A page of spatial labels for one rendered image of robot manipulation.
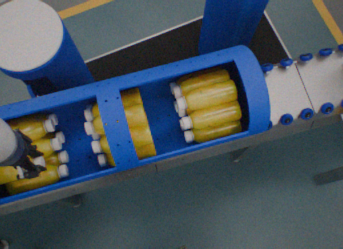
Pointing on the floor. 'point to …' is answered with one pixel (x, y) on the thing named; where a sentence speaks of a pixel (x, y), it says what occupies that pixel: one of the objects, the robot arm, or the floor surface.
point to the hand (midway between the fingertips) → (36, 161)
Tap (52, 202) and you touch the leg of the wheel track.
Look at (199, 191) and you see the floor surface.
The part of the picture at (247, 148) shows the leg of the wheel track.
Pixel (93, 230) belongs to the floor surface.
